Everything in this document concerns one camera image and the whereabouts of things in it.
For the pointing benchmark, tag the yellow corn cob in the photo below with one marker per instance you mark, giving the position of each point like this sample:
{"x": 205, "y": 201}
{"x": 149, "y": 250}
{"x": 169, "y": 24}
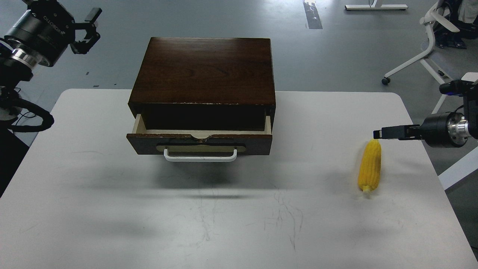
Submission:
{"x": 370, "y": 168}

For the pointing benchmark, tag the dark wooden drawer cabinet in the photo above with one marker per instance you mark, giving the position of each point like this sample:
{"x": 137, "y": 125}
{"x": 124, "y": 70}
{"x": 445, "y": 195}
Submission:
{"x": 205, "y": 84}

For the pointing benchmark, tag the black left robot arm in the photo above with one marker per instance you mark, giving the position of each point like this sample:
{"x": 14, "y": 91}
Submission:
{"x": 17, "y": 64}

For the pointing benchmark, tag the white side table edge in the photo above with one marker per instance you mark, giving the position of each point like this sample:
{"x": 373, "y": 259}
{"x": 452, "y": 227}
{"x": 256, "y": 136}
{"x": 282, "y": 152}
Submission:
{"x": 463, "y": 164}

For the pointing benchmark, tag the white desk base bar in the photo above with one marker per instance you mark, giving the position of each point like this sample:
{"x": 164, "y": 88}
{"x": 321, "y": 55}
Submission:
{"x": 376, "y": 5}

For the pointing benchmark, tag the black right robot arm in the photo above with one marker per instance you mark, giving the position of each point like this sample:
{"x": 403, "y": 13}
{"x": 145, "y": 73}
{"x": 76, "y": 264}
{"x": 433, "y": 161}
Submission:
{"x": 446, "y": 130}

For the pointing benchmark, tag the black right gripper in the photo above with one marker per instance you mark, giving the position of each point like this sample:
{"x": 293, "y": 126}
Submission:
{"x": 446, "y": 130}

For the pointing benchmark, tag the white office chair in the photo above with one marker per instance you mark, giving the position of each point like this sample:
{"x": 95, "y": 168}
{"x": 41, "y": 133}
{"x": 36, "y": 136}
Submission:
{"x": 450, "y": 51}

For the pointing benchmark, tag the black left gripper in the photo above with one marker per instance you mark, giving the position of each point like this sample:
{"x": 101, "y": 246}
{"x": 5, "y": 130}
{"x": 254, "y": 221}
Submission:
{"x": 48, "y": 28}

